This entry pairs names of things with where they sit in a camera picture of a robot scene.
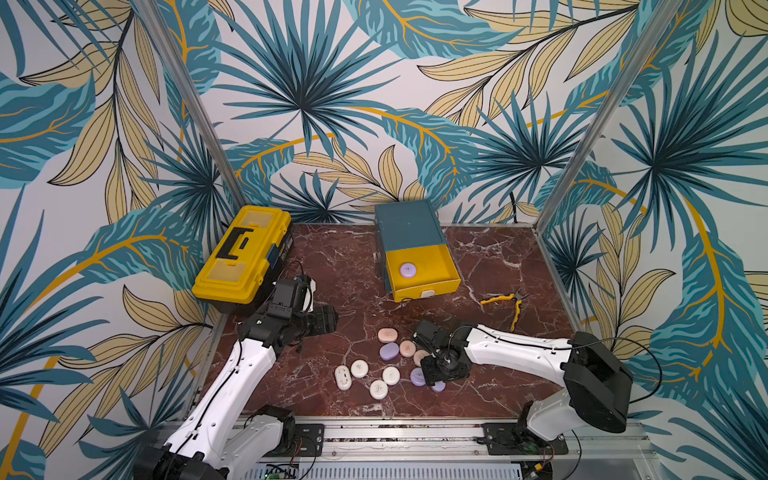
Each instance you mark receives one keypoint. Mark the yellow handled pliers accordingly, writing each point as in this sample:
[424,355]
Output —
[516,298]

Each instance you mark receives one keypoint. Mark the pink round case left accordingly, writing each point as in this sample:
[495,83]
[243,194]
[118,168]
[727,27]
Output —
[407,348]

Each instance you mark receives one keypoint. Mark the pink round case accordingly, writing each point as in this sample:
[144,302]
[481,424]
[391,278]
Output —
[407,348]
[419,356]

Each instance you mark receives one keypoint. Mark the aluminium front rail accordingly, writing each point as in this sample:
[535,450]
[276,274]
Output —
[445,448]

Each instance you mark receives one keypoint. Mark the white round case upper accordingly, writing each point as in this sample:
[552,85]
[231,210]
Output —
[359,369]

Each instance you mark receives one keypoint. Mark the yellow black toolbox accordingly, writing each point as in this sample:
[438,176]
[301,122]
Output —
[241,271]

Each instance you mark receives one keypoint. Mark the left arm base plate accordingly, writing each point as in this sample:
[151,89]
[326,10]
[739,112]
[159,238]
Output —
[301,440]

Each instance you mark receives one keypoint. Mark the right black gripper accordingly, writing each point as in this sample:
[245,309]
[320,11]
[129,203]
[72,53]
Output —
[437,369]

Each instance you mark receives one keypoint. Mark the left aluminium frame post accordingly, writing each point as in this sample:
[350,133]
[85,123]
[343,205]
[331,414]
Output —
[163,41]

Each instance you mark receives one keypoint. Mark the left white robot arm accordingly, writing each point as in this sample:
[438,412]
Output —
[205,446]

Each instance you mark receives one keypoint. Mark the right aluminium frame post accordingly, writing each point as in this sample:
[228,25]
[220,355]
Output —
[637,58]

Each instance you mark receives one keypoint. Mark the teal drawer cabinet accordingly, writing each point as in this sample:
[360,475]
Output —
[404,225]

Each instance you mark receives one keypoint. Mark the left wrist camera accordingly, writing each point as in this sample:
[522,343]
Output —
[292,297]

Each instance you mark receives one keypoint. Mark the pink round case middle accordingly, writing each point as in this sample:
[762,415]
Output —
[419,356]

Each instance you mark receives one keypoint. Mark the white round case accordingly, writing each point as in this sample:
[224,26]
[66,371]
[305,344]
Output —
[391,375]
[378,389]
[359,369]

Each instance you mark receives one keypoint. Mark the white oval earphone case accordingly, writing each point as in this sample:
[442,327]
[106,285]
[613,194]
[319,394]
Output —
[343,378]

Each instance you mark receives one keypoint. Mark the purple earphone case upper left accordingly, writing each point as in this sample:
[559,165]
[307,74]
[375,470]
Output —
[389,351]

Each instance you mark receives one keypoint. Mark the purple oval case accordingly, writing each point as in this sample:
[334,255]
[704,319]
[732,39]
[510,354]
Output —
[438,386]

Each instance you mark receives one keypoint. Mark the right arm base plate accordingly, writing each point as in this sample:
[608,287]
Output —
[508,439]

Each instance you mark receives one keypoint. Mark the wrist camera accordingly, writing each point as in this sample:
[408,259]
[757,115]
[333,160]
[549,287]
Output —
[292,297]
[431,337]

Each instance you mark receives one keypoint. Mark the aluminium frame post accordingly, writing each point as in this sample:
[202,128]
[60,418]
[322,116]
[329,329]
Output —
[163,41]
[637,58]

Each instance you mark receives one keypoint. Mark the white round case lower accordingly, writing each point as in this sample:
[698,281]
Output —
[378,389]

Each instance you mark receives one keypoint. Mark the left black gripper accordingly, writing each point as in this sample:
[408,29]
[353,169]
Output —
[324,320]

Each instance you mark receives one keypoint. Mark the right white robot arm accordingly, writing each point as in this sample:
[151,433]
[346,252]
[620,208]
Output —
[595,386]

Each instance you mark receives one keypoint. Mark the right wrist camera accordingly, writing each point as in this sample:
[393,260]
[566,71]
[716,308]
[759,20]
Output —
[431,337]

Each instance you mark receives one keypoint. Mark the white round case right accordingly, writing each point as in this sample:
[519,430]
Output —
[391,375]

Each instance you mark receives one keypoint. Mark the pink oval earphone case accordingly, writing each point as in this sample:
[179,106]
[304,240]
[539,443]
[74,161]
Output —
[387,335]

